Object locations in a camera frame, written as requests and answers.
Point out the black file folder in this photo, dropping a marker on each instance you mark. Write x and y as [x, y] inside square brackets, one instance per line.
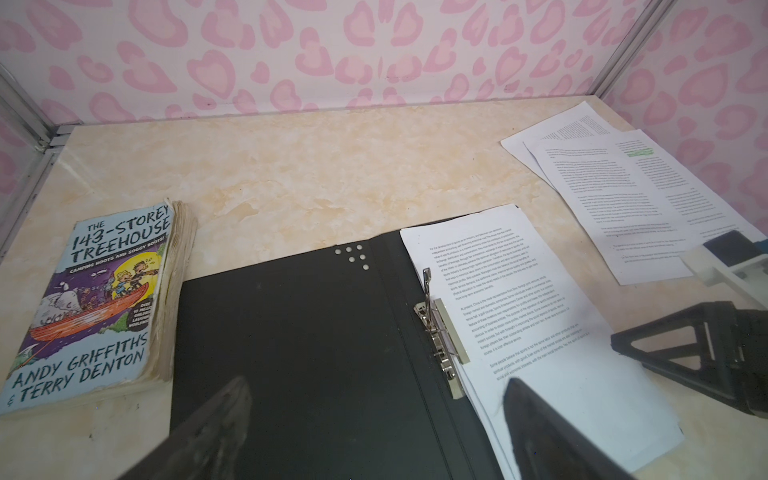
[344, 379]

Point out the colourful paperback book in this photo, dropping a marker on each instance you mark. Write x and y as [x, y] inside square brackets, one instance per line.
[106, 325]

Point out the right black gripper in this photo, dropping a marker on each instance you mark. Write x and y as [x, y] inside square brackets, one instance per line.
[726, 361]

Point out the white sheet green header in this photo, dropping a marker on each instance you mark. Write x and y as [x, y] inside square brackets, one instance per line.
[640, 206]

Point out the white printed sheet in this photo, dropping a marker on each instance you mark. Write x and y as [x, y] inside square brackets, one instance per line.
[580, 121]
[517, 313]

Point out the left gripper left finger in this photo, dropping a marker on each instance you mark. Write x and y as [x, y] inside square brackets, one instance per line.
[207, 444]

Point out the white printed sheet back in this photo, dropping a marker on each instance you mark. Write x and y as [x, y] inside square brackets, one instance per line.
[517, 313]

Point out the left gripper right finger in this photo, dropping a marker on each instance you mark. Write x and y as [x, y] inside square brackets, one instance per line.
[546, 445]

